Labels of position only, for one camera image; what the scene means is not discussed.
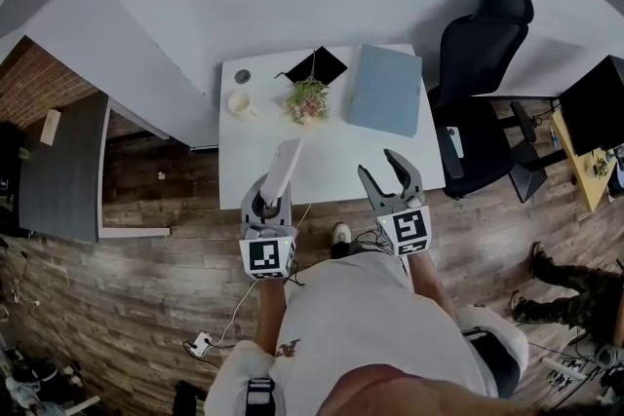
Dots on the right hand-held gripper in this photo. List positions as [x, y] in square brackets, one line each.
[407, 229]

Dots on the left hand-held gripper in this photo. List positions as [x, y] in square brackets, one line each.
[265, 255]

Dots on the white remote device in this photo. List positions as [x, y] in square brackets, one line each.
[283, 165]

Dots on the person's right forearm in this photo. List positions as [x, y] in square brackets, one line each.
[429, 282]

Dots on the person's left forearm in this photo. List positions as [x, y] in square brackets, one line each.
[270, 316]

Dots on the person's white shoe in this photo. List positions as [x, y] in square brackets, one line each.
[341, 233]

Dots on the person's black trousers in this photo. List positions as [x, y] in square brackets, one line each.
[343, 251]

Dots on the black office chair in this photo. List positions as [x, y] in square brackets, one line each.
[478, 141]

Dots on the light blue laptop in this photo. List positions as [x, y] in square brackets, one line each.
[385, 90]

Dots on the cream mug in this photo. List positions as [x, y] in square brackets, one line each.
[239, 104]

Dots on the pink green flower bouquet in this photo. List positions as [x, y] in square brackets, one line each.
[307, 104]

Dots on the person's white t-shirt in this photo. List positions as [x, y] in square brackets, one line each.
[361, 316]

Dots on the round grey desk grommet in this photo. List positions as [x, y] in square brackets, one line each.
[242, 76]

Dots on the black graduation cap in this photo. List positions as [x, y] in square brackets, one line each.
[329, 63]

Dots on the white power strip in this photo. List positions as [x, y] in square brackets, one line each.
[201, 342]

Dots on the small water bottle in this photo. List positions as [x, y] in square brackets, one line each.
[556, 139]

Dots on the yellow table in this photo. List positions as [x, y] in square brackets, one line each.
[582, 170]

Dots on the person's face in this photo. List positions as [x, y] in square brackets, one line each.
[414, 389]

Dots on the small potted plant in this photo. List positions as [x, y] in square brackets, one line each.
[600, 164]

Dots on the grey desk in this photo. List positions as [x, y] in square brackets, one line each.
[58, 180]

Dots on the black monitor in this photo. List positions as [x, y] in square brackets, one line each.
[595, 107]

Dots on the small beige box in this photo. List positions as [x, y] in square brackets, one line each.
[50, 126]

